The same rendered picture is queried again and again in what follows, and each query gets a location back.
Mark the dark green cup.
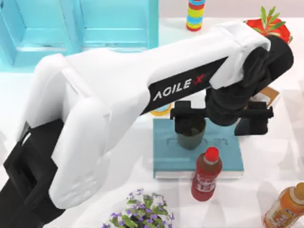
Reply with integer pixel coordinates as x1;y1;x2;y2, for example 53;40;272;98
175;118;206;151

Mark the yellow and blue coaster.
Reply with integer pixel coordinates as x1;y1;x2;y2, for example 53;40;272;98
150;103;172;117

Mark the teal book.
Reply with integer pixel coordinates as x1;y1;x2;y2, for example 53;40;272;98
151;117;245;181

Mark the brown and white box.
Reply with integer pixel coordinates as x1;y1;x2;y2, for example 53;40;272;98
249;86;281;108

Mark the red bottle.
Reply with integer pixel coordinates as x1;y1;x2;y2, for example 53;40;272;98
190;146;224;202

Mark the orange bottle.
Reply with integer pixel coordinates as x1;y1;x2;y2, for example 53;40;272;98
263;182;304;228

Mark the purple flower plant pot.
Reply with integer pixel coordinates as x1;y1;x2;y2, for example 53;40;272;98
101;188;177;228

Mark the red plant pot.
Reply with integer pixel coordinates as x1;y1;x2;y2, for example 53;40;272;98
243;5;293;45

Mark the stack of coloured rings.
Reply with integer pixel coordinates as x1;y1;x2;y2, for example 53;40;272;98
185;0;206;32

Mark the light blue rack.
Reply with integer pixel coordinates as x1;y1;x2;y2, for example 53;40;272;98
0;0;159;67

